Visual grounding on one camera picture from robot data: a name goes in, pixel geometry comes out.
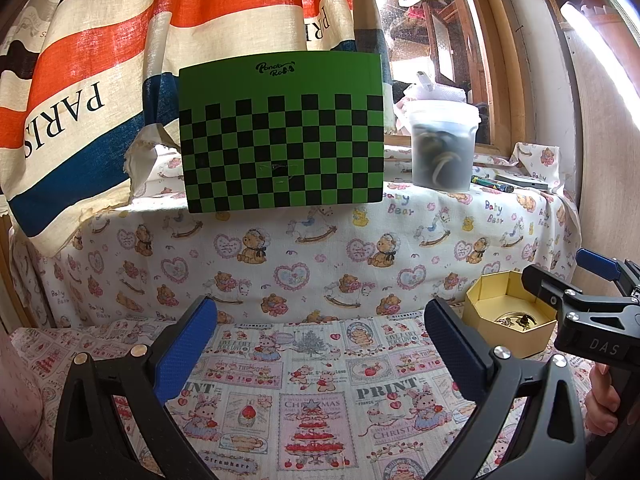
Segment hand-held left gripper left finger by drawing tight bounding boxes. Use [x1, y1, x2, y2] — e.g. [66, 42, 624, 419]
[52, 295, 221, 480]

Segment wooden window frame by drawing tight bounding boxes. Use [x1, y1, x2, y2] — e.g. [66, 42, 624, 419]
[465, 0, 537, 157]

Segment colourful patterned pen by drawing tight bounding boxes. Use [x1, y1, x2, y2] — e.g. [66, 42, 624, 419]
[470, 175, 515, 192]

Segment person's right hand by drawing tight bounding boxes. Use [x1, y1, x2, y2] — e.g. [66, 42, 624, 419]
[586, 364, 627, 437]

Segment green black checkered board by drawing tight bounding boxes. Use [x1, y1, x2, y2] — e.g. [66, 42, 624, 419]
[178, 51, 386, 214]

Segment bear print white cloth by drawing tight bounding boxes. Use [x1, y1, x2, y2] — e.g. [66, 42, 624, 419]
[10, 125, 583, 332]

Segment rabbit print patchwork mat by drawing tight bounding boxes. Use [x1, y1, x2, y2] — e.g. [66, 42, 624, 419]
[10, 310, 596, 480]

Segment gold hexagonal jewelry box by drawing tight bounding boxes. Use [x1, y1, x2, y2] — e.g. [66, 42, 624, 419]
[461, 270, 559, 359]

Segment clear plastic lidded container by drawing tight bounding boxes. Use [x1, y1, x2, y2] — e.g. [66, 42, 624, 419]
[404, 100, 482, 192]

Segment striped orange blue curtain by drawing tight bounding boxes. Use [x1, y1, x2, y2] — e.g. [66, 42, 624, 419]
[0, 0, 391, 239]

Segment small gold jewelry pieces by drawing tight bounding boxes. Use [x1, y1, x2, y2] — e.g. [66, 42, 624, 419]
[492, 312, 535, 332]

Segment white pink mesh cloth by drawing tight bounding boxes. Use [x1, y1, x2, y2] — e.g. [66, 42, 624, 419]
[395, 72, 469, 133]

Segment flat silver device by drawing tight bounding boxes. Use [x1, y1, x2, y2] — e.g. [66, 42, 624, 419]
[495, 172, 549, 192]

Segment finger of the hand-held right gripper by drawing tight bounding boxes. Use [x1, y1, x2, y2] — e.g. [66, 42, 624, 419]
[522, 265, 640, 322]
[575, 247, 640, 293]

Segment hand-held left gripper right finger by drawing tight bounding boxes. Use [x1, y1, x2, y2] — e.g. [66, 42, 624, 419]
[424, 296, 586, 480]

